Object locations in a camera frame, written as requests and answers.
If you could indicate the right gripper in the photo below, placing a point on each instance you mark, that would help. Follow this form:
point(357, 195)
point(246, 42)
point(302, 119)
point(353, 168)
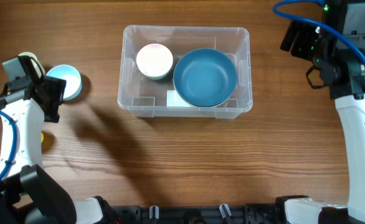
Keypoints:
point(303, 30)

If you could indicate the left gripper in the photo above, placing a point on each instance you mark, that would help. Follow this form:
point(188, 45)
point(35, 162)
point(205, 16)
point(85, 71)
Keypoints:
point(58, 84)

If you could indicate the pink plastic bowl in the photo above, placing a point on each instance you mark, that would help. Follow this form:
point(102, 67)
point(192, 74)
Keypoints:
point(154, 57)

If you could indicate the mint green plastic bowl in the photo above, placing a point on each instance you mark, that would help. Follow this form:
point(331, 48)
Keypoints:
point(156, 75)

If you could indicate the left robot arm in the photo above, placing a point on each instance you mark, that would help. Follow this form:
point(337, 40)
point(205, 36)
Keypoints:
point(27, 193)

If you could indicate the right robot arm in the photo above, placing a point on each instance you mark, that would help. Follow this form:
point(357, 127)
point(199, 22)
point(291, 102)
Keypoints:
point(336, 48)

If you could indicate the clear plastic storage container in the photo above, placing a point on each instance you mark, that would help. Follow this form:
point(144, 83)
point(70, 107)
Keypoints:
point(144, 97)

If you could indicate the light blue plastic bowl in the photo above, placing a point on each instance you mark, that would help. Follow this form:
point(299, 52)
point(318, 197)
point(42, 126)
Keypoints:
point(72, 77)

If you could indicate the pale green plastic cup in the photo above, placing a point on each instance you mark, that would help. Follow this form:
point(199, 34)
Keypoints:
point(37, 65)

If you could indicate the yellow plastic cup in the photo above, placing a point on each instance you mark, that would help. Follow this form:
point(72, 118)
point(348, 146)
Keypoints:
point(42, 137)

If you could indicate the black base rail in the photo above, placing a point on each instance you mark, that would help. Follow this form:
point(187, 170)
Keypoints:
point(246, 214)

